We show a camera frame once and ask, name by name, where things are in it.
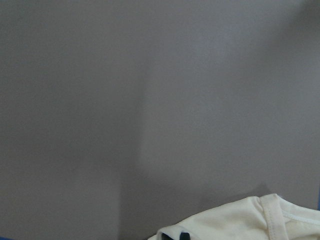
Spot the cream long-sleeve printed shirt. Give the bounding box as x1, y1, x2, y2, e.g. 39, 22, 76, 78
151, 193, 320, 240

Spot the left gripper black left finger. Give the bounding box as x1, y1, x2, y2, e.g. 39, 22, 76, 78
161, 233, 173, 240

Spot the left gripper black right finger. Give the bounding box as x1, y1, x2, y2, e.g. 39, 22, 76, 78
179, 232, 190, 240

